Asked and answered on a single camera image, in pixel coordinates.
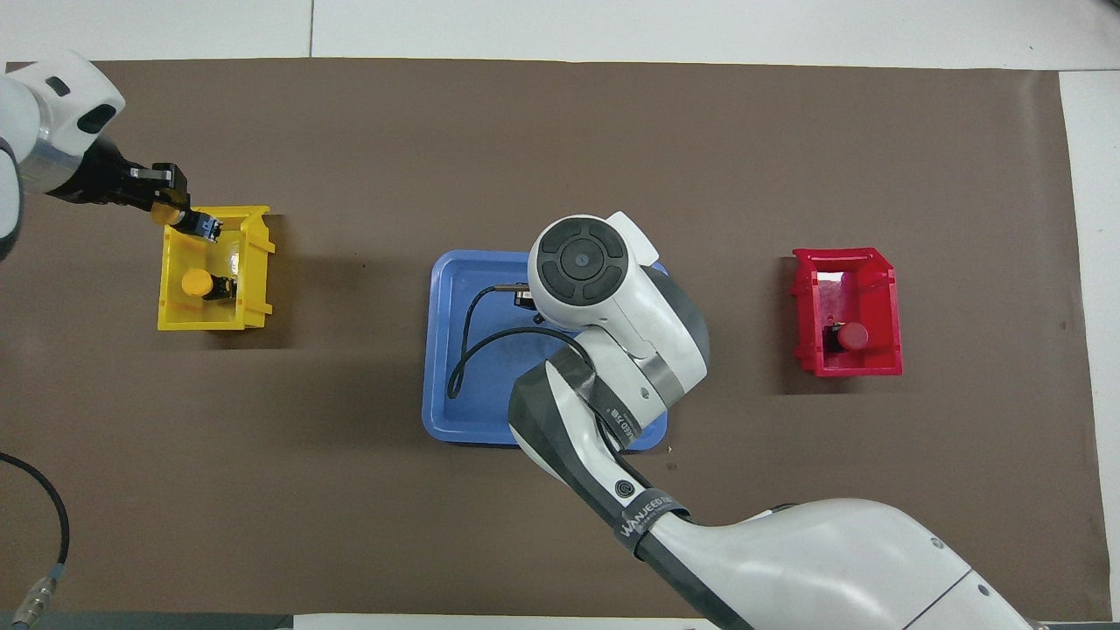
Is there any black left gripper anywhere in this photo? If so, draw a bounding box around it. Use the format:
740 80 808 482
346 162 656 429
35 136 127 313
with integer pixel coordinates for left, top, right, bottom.
61 138 200 233

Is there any yellow push button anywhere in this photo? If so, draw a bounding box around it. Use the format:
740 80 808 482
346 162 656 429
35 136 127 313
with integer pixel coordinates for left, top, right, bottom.
150 201 222 243
180 269 239 304

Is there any blue plastic tray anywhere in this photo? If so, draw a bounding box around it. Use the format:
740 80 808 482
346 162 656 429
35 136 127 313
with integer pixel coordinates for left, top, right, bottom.
422 250 670 452

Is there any yellow plastic bin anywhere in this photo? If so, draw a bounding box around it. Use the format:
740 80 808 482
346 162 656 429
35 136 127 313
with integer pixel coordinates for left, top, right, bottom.
157 206 277 333

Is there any red plastic bin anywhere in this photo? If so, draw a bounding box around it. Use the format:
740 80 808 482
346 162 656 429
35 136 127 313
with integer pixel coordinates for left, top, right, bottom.
792 248 904 378

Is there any brown paper mat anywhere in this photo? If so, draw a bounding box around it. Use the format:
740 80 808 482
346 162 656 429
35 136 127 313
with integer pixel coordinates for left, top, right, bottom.
0 59 1106 619

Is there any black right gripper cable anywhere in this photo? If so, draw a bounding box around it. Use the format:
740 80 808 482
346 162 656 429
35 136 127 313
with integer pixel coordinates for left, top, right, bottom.
447 281 598 400

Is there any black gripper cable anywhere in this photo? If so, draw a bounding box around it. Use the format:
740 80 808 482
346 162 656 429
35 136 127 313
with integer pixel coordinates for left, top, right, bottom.
447 281 598 400
0 452 72 630

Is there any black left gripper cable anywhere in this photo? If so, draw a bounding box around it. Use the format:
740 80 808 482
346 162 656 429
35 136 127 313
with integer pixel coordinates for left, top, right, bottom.
0 452 72 630

